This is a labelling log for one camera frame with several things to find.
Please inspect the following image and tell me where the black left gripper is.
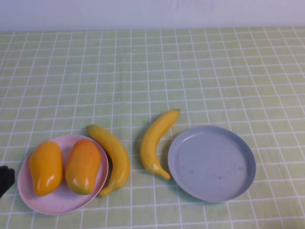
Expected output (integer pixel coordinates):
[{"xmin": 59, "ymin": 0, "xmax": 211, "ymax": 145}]
[{"xmin": 0, "ymin": 166, "xmax": 15, "ymax": 198}]

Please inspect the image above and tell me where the plain yellow mango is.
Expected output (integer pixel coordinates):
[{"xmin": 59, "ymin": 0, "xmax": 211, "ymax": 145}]
[{"xmin": 29, "ymin": 141, "xmax": 64, "ymax": 197}]

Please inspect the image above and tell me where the yellow mango with orange blush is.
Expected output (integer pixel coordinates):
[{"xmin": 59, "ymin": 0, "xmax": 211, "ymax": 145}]
[{"xmin": 65, "ymin": 139, "xmax": 101, "ymax": 196}]

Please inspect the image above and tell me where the yellow banana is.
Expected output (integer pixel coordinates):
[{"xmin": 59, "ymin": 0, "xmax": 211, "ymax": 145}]
[
  {"xmin": 86, "ymin": 124, "xmax": 131, "ymax": 198},
  {"xmin": 140, "ymin": 109, "xmax": 181, "ymax": 180}
]

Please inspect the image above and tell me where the grey-blue round plate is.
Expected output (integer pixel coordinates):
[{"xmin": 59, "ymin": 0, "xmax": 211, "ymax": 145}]
[{"xmin": 167, "ymin": 125, "xmax": 257, "ymax": 203}]

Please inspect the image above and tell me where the pink round plate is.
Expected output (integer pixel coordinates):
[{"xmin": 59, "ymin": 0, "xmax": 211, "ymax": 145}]
[{"xmin": 18, "ymin": 135, "xmax": 110, "ymax": 216}]

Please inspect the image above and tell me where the green checkered tablecloth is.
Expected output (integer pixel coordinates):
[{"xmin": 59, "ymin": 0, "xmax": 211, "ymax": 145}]
[{"xmin": 0, "ymin": 26, "xmax": 305, "ymax": 229}]

